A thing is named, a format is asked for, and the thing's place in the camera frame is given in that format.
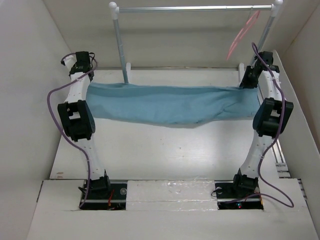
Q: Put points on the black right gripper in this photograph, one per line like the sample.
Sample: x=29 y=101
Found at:
x=246 y=82

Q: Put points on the light blue trousers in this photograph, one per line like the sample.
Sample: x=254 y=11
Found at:
x=170 y=105

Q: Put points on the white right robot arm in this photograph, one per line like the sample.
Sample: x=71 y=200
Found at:
x=269 y=121

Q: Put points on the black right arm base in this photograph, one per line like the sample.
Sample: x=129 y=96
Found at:
x=241 y=193

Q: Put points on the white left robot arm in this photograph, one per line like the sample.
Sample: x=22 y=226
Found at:
x=77 y=120

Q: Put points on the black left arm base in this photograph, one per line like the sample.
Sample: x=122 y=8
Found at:
x=104 y=194

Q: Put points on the pink clothes hanger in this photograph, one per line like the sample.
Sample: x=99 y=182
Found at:
x=247 y=26

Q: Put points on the white metal clothes rack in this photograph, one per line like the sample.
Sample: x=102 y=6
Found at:
x=115 y=11

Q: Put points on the aluminium side rail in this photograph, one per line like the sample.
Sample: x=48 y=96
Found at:
x=280 y=162

